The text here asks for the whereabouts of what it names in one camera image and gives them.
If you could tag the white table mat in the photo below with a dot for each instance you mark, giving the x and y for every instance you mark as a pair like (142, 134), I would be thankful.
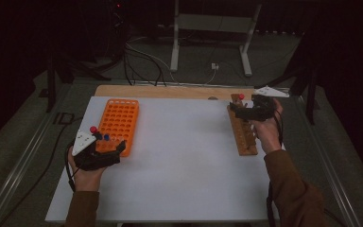
(179, 157)

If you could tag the white power plug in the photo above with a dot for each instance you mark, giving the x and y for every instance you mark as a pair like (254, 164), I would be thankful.
(214, 66)

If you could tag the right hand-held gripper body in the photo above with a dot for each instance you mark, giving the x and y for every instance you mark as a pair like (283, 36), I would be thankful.
(260, 108)

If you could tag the metal floor rail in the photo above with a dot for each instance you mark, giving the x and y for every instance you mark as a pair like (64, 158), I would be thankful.
(334, 176)
(19, 167)

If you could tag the wooden test tube rack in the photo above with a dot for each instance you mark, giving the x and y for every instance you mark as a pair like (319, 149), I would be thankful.
(242, 135)

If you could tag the red-capped test tube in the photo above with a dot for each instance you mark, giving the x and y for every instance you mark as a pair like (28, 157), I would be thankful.
(93, 129)
(241, 96)

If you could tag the grey metal stand frame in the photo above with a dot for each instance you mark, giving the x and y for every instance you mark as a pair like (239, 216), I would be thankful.
(214, 23)

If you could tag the blue-capped test tube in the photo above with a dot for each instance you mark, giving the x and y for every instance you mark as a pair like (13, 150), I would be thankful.
(106, 137)

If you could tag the dark equipment tower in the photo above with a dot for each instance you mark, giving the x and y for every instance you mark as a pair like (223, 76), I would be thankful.
(118, 22)

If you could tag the black tripod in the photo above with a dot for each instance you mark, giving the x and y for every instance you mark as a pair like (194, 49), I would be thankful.
(51, 82)
(310, 94)

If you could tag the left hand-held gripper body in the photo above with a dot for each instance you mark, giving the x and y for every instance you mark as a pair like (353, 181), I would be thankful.
(82, 143)

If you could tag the orange test tube rack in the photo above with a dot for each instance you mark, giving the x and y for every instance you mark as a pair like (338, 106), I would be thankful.
(119, 116)

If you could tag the person's left hand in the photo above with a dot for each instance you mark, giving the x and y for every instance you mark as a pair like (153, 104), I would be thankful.
(86, 179)

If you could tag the person's right hand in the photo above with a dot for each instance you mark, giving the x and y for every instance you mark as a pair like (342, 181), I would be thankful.
(269, 135)

